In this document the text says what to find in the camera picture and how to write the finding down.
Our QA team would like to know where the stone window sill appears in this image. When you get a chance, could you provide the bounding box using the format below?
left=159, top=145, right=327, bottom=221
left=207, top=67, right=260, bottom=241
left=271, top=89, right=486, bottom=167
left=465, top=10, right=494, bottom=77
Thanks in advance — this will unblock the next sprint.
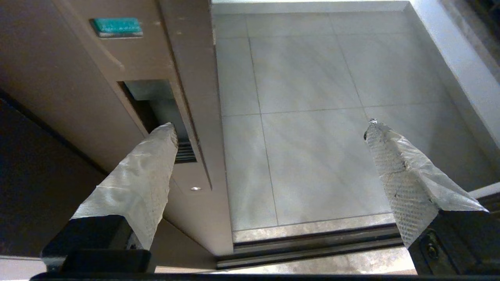
left=441, top=0, right=500, bottom=84

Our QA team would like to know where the tape wrapped left gripper right finger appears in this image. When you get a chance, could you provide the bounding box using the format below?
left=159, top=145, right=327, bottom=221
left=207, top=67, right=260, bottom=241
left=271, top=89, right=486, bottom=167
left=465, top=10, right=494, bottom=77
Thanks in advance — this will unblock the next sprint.
left=363, top=118, right=500, bottom=276

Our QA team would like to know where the brown framed sliding glass door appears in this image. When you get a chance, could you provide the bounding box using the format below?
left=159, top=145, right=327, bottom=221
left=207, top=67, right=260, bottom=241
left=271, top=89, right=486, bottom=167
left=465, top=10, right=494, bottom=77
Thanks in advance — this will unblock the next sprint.
left=0, top=0, right=235, bottom=270

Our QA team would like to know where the metal floor door track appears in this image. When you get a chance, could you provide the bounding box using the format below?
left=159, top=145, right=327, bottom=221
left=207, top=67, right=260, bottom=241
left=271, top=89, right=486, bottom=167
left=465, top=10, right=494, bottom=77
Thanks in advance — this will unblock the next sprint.
left=217, top=224, right=407, bottom=270

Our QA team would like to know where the tape wrapped left gripper left finger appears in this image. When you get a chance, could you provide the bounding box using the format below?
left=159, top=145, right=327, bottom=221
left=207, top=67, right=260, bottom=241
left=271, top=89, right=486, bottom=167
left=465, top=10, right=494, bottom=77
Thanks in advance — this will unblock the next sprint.
left=41, top=122, right=179, bottom=274

